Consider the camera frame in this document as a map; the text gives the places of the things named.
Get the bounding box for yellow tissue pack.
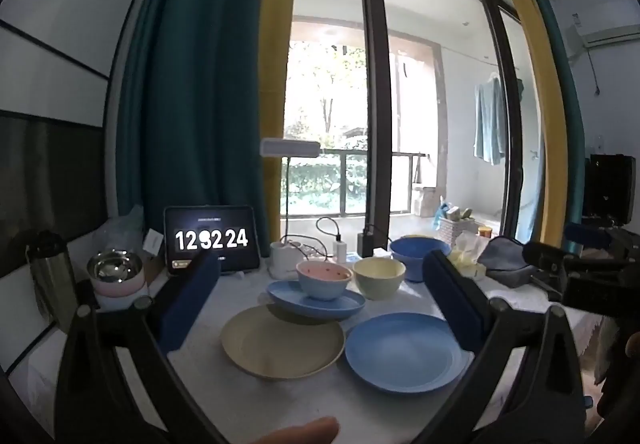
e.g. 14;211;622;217
447;231;488;280

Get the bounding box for black balcony railing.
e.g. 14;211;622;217
282;149;431;216

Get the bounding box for black charger cable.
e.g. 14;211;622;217
316;217;346;245

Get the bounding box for white power strip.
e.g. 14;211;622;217
320;248;393;265

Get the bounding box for dark window frame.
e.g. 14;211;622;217
295;0;521;245

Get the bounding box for large blue bowl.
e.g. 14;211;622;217
390;235;452;282

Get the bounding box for cream bowl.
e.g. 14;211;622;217
353;257;406;301

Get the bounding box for white woven basket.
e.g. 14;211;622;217
439;217;476;242

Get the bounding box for blue oval plate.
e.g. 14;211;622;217
266;280;367;322

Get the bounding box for hanging light blue clothes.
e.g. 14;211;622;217
474;74;523;165

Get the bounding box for person's right forearm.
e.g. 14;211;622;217
597;314;640;430

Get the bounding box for pink speckled bowl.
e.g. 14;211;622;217
296;260;353;301

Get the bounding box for dark thermos bottle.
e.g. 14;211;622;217
25;230;76;330

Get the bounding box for small white box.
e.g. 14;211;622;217
144;229;166;257

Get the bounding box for person's left hand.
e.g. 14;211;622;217
240;416;341;444

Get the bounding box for black tablet clock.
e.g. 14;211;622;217
164;205;261;277

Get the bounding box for black box device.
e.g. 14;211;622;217
582;154;636;225

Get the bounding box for blue round plate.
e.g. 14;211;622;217
345;313;475;394

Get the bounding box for white air conditioner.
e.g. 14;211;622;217
570;22;640;50

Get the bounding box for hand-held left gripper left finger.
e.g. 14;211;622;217
54;251;236;444

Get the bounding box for beige round plate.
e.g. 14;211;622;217
221;307;346;380

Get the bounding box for yellow curtain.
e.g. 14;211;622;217
487;0;563;245
257;0;301;245

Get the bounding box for pink and blue bowl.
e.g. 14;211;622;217
92;269;151;310

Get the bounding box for teal curtain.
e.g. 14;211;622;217
116;0;266;235
517;0;586;225

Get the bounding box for white desk lamp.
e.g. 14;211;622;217
260;138;321;279

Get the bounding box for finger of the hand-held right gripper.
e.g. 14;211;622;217
522;240;583;275
531;274;566;302

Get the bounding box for grey pouch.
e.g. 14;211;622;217
477;237;543;288

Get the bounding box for steel bowl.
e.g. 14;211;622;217
87;249;146;282

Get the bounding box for brown cardboard box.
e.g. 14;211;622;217
140;254;168;286

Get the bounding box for clear plastic bag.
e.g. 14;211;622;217
92;204;151;255

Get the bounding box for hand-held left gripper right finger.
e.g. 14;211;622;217
422;250;586;444

